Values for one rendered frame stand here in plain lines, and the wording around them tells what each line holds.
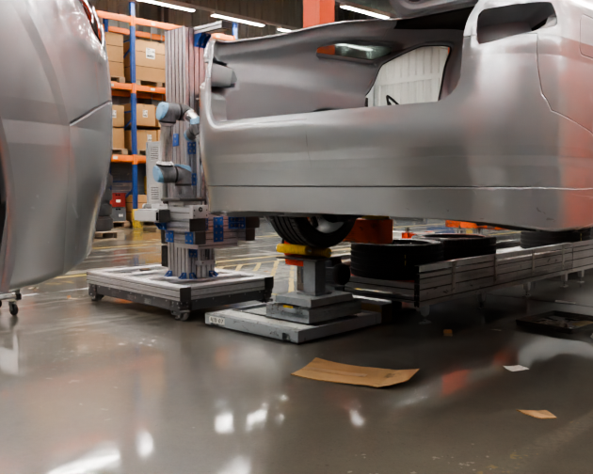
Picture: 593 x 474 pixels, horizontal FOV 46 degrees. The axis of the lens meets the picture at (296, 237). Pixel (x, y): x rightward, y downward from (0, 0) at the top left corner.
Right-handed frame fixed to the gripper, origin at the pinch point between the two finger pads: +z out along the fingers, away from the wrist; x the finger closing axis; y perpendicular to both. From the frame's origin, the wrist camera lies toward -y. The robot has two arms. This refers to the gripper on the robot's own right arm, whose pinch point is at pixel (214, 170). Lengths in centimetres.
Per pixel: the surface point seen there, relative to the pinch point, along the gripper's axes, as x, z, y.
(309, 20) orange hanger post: -98, -88, 49
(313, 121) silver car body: -44, 24, -143
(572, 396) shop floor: -111, 170, -121
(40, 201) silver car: 30, 57, -306
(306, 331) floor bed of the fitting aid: -18, 110, -16
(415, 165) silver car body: -70, 58, -170
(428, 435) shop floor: -39, 152, -164
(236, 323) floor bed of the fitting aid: 20, 92, 16
